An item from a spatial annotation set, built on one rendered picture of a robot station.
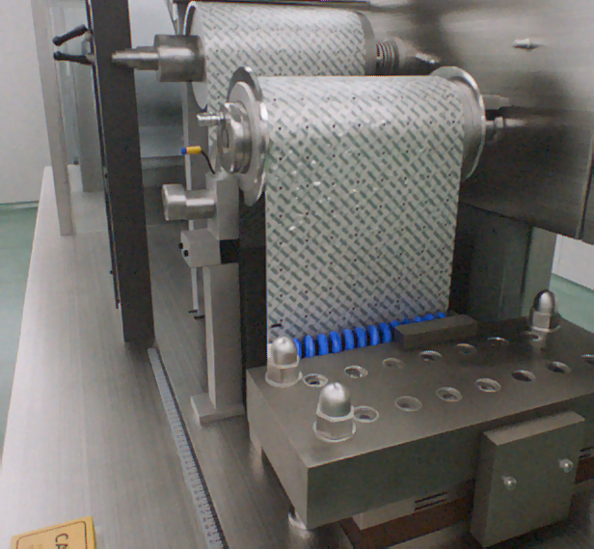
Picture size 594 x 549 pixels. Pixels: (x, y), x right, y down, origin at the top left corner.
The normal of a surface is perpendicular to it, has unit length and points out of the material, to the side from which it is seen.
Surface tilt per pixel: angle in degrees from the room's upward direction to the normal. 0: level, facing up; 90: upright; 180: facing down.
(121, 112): 90
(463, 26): 90
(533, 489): 90
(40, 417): 0
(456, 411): 0
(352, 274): 90
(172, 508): 0
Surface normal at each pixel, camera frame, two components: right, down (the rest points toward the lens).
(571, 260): -0.93, 0.11
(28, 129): 0.36, 0.28
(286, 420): 0.00, -0.95
